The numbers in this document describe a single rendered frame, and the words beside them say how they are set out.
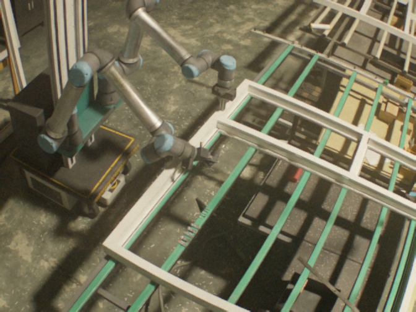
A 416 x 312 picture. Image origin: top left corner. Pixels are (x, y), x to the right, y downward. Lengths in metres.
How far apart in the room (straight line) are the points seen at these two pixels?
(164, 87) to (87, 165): 1.47
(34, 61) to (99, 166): 2.28
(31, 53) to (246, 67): 2.55
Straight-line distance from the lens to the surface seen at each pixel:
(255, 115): 4.18
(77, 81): 2.16
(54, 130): 2.52
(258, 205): 2.69
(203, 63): 2.49
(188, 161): 2.28
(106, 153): 3.32
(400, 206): 2.56
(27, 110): 3.02
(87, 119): 3.01
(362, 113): 3.52
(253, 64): 4.87
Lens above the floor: 2.65
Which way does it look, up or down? 45 degrees down
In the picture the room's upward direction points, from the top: 7 degrees clockwise
